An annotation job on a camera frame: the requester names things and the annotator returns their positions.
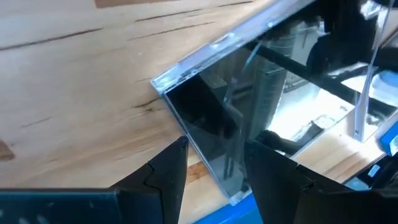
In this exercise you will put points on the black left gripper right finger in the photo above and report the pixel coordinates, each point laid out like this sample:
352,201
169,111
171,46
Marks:
280,193

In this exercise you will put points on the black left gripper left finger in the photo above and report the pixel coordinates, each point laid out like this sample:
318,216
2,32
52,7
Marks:
161,186

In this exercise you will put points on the blue jewel case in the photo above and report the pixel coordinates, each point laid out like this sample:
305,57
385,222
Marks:
390,140
230,216

